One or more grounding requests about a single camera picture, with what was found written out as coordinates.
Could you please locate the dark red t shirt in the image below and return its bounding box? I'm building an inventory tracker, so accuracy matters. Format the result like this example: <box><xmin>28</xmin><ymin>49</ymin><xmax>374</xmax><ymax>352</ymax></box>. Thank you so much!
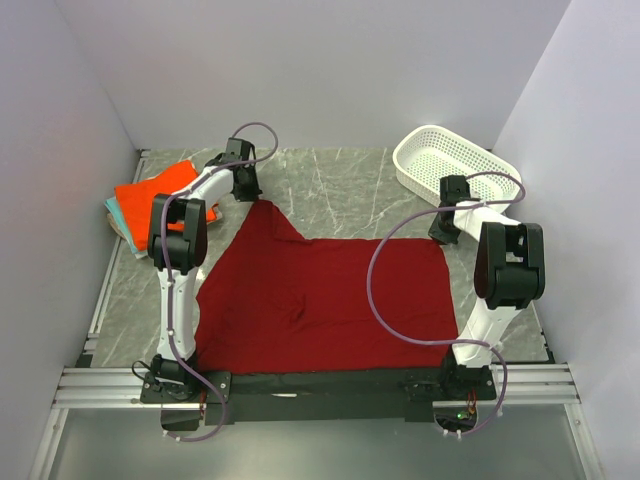
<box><xmin>195</xmin><ymin>201</ymin><xmax>458</xmax><ymax>374</ymax></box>

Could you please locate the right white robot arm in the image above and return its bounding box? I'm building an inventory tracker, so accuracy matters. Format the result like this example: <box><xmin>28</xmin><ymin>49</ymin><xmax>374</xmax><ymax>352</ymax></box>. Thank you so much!
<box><xmin>429</xmin><ymin>175</ymin><xmax>545</xmax><ymax>399</ymax></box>

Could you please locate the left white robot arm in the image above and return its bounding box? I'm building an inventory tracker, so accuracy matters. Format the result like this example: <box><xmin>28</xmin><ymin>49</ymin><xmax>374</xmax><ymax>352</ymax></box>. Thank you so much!
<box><xmin>147</xmin><ymin>137</ymin><xmax>262</xmax><ymax>402</ymax></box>

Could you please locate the white plastic basket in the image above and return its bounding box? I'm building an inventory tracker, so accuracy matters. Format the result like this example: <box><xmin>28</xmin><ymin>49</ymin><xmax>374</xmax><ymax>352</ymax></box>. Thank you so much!
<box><xmin>392</xmin><ymin>125</ymin><xmax>521</xmax><ymax>205</ymax></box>

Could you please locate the orange folded t shirt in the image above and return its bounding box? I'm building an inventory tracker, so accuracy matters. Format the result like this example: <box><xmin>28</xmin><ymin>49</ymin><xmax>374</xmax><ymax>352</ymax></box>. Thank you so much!
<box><xmin>113</xmin><ymin>158</ymin><xmax>198</xmax><ymax>253</ymax></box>

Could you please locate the teal folded t shirt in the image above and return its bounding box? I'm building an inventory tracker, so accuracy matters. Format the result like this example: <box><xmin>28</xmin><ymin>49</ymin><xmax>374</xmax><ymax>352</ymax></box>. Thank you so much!
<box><xmin>103</xmin><ymin>195</ymin><xmax>151</xmax><ymax>256</ymax></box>

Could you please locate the black base beam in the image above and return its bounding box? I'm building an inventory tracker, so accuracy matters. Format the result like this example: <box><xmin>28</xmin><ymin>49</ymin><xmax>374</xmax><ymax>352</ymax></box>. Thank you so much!
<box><xmin>140</xmin><ymin>367</ymin><xmax>497</xmax><ymax>431</ymax></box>

